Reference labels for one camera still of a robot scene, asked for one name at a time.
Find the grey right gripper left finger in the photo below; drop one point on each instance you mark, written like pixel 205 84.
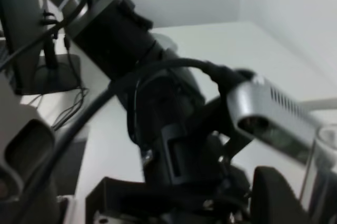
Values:
pixel 26 142

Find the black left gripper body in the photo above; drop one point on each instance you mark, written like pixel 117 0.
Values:
pixel 186 148

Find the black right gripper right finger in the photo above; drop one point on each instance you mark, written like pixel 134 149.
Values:
pixel 273 200

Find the clear glass test tube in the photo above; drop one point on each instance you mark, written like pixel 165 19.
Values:
pixel 318 195

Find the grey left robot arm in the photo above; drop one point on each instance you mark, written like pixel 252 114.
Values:
pixel 118 41

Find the black monitor stand base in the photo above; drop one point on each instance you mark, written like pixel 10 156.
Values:
pixel 61 78

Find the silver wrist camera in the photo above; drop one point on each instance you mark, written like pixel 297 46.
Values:
pixel 259 110

